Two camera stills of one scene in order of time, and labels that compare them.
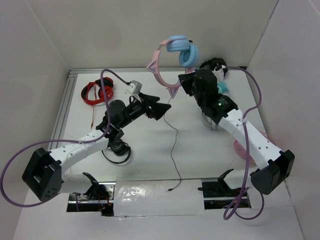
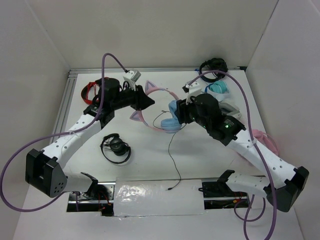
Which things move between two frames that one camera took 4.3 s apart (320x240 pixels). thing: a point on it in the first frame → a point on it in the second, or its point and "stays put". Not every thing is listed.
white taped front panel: (138, 197) stays put
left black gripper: (157, 109) → (143, 100)
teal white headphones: (223, 88) stays put
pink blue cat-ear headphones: (189, 56) → (170, 125)
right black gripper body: (188, 84) → (190, 113)
